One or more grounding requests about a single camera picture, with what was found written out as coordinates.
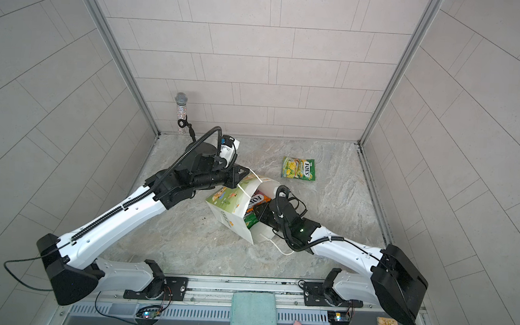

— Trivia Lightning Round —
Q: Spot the right circuit board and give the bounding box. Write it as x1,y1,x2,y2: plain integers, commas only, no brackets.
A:
327,311,352,325

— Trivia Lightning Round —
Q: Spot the orange Fox's fruits candy bag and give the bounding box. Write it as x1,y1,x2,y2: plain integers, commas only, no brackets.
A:
246,191,271,213

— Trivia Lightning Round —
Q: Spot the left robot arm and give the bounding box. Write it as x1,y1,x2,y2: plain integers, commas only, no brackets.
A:
37,164,250,306

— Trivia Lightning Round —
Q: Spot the teal cloth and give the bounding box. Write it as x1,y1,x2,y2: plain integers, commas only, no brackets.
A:
230,292,278,325

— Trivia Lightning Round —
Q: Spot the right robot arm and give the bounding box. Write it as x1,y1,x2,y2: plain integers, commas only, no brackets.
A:
254,197,429,325

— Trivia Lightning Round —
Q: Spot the left circuit board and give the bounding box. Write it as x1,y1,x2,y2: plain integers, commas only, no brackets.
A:
135,305,163,325

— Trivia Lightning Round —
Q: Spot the circuit board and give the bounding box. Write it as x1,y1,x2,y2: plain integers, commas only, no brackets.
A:
327,311,352,325
135,305,163,325

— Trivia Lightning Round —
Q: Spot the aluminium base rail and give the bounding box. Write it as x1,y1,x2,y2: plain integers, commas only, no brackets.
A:
46,260,428,325

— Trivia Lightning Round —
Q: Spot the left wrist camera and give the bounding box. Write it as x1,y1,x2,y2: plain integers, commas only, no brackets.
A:
220,135,240,163

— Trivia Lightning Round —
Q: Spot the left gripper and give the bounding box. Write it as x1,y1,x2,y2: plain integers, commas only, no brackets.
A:
190,158,251,193

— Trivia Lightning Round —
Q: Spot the white paper bag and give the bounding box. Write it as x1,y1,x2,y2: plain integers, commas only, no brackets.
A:
206,172,280,244

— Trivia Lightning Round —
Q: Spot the green Fox's candy bag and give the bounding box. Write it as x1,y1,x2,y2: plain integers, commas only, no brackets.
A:
244,212,259,229
281,157,316,181

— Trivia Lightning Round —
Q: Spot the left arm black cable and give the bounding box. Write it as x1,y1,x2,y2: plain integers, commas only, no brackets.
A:
1,237,74,293

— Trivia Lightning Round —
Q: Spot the glitter bottle grey cap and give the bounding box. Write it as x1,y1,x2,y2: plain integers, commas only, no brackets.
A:
175,92,188,134

